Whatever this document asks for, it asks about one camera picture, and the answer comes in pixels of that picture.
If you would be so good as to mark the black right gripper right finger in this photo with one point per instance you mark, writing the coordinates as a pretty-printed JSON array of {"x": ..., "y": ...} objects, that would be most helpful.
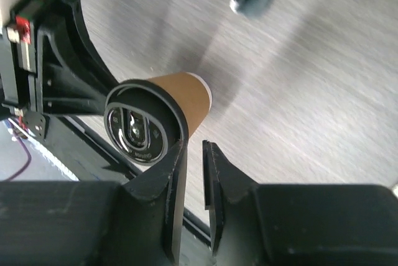
[{"x": 227, "y": 190}]

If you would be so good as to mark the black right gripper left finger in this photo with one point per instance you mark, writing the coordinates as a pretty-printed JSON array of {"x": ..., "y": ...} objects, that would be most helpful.
[{"x": 158, "y": 195}]

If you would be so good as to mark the brown paper coffee cup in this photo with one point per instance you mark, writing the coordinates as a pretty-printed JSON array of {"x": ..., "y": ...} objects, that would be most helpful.
[{"x": 192, "y": 94}]

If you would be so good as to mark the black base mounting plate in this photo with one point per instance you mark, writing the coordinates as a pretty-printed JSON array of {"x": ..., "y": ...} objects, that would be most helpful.
[{"x": 89, "y": 157}]

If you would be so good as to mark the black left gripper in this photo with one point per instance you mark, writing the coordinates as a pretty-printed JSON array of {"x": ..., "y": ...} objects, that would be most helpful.
[{"x": 72, "y": 78}]

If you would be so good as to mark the black plastic cup lid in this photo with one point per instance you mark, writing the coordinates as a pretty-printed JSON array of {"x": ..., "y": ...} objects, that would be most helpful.
[{"x": 143, "y": 121}]

